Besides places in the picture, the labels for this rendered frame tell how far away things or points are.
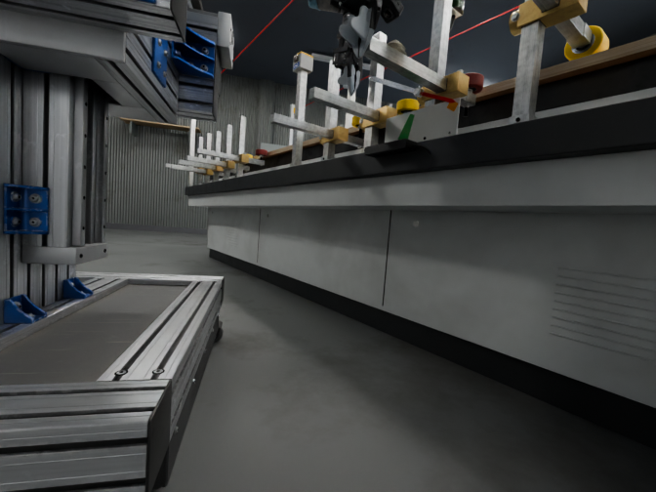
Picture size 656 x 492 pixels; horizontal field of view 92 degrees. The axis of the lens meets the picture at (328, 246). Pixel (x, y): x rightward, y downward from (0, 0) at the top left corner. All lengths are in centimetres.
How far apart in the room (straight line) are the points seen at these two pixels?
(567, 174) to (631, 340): 42
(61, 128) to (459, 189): 89
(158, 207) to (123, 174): 93
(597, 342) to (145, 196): 759
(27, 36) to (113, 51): 11
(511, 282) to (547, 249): 13
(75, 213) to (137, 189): 711
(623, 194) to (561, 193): 10
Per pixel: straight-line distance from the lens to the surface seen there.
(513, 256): 108
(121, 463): 45
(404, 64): 89
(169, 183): 774
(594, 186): 82
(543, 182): 85
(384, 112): 115
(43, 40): 72
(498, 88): 117
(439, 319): 122
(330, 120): 139
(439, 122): 99
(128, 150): 804
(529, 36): 96
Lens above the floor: 45
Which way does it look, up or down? 4 degrees down
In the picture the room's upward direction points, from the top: 4 degrees clockwise
